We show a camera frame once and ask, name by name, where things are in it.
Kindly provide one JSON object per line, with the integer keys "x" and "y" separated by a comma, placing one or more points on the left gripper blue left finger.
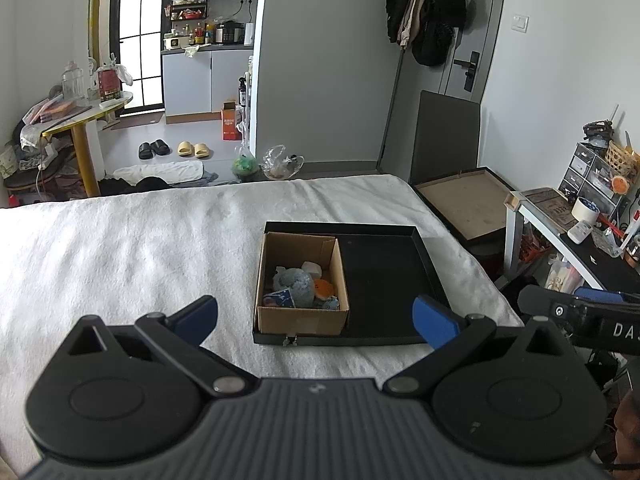
{"x": 176, "y": 340}

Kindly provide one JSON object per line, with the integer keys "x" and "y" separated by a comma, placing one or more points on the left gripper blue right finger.
{"x": 452, "y": 338}

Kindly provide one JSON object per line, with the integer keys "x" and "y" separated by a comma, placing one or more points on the blue tissue pack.
{"x": 279, "y": 299}

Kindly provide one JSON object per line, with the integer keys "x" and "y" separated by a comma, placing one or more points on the blue-grey fabric plush toy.
{"x": 332, "y": 304}

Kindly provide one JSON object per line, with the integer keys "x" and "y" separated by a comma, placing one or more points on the hamburger plush toy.
{"x": 323, "y": 289}

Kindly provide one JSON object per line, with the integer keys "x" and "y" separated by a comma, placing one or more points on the black square tray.
{"x": 375, "y": 272}

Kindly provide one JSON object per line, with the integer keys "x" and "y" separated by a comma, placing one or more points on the white towel cover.
{"x": 123, "y": 256}

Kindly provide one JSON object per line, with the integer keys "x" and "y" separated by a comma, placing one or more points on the white desk with clutter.
{"x": 589, "y": 220}

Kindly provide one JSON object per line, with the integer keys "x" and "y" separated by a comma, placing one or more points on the brown cardboard box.
{"x": 291, "y": 250}

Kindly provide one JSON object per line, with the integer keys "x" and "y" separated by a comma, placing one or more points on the brown framed board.
{"x": 470, "y": 203}

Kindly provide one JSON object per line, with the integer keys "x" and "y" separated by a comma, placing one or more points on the white sponge block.
{"x": 313, "y": 269}

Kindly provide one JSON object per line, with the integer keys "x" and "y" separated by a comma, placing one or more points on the white floor towel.
{"x": 169, "y": 172}

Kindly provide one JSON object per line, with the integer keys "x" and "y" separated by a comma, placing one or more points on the green plastic bag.
{"x": 244, "y": 167}

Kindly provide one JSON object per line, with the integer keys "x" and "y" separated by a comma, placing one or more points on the pair of yellow slippers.
{"x": 197, "y": 150}

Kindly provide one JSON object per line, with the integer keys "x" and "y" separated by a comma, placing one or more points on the pair of black slippers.
{"x": 148, "y": 150}

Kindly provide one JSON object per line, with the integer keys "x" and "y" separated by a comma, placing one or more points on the clear plastic bag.
{"x": 278, "y": 164}

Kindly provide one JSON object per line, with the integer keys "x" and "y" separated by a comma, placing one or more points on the dark leaning panel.
{"x": 447, "y": 136}

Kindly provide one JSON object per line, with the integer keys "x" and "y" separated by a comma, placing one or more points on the orange cardboard box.
{"x": 229, "y": 121}

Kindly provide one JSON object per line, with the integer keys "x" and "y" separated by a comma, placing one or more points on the yellow round side table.
{"x": 77, "y": 126}

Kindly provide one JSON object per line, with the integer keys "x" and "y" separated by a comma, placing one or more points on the white kitchen cabinet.
{"x": 197, "y": 86}

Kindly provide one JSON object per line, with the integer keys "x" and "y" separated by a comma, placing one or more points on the red tin jar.
{"x": 109, "y": 83}

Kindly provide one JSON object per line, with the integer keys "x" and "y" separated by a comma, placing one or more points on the clear glass jar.
{"x": 73, "y": 83}

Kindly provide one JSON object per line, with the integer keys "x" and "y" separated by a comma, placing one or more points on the hanging dark clothes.
{"x": 427, "y": 28}

